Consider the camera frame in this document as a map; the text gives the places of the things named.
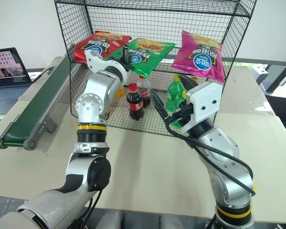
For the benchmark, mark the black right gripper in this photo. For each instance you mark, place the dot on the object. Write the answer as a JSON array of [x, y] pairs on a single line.
[[184, 118]]

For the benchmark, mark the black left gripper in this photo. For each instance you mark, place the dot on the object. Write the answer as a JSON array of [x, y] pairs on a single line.
[[128, 66]]

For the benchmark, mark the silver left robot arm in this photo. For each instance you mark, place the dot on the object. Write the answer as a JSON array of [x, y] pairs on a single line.
[[95, 83]]

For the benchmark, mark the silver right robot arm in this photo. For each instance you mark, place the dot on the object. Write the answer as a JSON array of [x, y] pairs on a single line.
[[228, 167]]

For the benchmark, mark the green conveyor belt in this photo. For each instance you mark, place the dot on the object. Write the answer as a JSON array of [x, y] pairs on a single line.
[[35, 105]]

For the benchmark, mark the green soda bottle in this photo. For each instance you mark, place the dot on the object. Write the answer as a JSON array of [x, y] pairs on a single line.
[[174, 91], [176, 124]]

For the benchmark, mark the green chip bag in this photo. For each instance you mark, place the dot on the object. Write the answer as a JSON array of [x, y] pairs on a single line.
[[143, 53]]

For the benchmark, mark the cola bottle red label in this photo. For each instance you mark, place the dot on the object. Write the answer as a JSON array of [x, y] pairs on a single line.
[[146, 89], [135, 102]]

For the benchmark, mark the red chip bag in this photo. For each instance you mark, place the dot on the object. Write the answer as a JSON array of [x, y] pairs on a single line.
[[95, 45]]

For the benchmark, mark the orange soda bottle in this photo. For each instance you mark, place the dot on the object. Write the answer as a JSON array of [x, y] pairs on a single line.
[[120, 92]]

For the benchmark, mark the magenta chip bag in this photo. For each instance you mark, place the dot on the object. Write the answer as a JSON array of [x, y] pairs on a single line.
[[200, 58]]

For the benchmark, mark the dark background furniture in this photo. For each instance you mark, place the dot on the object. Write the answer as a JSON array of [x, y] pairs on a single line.
[[276, 78]]

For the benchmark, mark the grey laptop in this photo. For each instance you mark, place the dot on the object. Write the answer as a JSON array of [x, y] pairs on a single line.
[[7, 71]]

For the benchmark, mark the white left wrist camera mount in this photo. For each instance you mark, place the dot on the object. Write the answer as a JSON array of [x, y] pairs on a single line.
[[97, 62]]

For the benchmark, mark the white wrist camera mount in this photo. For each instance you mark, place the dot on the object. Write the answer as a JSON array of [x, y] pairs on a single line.
[[205, 100], [97, 62]]

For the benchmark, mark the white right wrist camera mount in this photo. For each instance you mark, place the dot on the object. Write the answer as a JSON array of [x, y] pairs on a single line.
[[205, 100]]

